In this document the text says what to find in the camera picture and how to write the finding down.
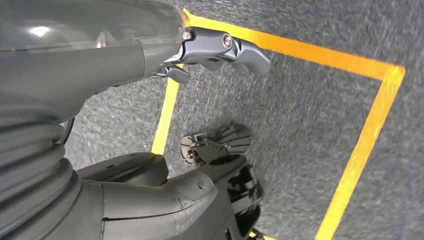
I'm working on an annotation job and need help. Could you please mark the yellow floor tape square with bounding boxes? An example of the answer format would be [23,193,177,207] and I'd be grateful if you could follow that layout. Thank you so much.
[150,8,407,240]

